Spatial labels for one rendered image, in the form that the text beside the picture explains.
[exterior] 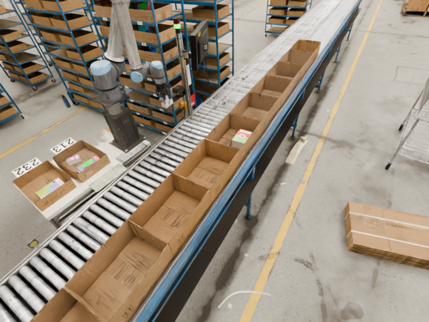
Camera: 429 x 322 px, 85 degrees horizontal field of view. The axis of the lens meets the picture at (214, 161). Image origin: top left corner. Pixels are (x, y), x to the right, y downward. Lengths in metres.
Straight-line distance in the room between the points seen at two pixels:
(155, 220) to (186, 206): 0.21
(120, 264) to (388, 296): 2.05
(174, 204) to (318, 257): 1.45
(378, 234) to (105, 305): 2.22
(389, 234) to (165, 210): 1.99
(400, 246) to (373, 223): 0.25
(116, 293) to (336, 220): 2.09
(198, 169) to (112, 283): 0.88
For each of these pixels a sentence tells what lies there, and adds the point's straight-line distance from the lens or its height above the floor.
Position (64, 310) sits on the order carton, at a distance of 1.48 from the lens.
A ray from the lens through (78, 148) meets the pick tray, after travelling 2.50.
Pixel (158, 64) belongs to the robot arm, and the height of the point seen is 1.41.
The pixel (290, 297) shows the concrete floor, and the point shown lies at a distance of 2.27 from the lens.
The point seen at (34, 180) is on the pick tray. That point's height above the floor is 0.76.
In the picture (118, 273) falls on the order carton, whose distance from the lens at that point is 1.46.
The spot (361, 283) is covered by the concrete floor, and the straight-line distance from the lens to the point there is 2.50.
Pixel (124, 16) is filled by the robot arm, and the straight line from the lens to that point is 1.91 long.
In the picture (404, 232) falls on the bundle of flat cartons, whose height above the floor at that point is 0.13.
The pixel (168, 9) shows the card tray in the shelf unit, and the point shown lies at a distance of 2.86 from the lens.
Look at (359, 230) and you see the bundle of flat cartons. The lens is 2.58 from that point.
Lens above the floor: 2.14
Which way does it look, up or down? 44 degrees down
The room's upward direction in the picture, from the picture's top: 5 degrees counter-clockwise
